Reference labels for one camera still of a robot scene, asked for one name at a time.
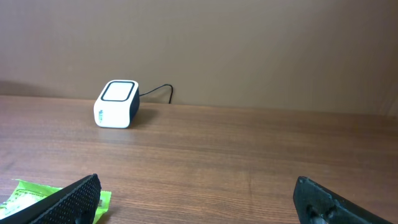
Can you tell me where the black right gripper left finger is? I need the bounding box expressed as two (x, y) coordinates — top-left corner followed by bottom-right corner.
(1, 174), (101, 224)

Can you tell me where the black scanner cable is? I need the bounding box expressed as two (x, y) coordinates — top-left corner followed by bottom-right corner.
(138, 83), (174, 105)

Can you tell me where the white barcode scanner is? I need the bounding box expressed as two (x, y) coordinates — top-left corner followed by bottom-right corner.
(93, 80), (140, 129)

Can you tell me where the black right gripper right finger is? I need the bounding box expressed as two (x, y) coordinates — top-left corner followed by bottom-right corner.
(293, 176), (391, 224)

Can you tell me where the green gummy candy bag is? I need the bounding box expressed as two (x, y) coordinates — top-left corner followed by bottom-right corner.
(1, 179), (112, 224)

